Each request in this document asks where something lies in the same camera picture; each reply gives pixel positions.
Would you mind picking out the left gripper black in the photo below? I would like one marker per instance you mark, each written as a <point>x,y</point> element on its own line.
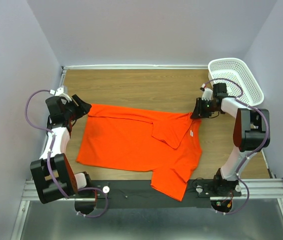
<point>83,108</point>

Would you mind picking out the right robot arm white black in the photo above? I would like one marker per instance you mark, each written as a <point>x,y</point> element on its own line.
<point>251,133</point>

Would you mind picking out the orange t shirt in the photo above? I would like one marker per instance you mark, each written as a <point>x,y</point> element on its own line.
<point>130,139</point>

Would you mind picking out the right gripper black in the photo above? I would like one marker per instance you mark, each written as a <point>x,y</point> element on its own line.
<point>198,112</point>

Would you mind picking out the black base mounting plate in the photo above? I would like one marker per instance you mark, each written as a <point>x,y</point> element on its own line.
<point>138,194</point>

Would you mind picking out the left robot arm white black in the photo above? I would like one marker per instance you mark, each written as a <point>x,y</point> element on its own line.
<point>52,174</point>

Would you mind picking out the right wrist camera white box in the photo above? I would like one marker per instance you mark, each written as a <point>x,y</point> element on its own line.
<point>207,93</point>

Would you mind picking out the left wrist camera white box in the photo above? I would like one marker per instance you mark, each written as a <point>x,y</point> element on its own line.
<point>62,91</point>

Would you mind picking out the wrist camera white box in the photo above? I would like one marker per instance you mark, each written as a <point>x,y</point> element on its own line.
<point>62,91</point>
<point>207,93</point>

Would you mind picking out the aluminium frame rail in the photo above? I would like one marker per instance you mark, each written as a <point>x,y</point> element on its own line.
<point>267,188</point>

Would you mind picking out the white perforated plastic basket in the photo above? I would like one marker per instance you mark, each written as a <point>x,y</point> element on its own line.
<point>239,80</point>

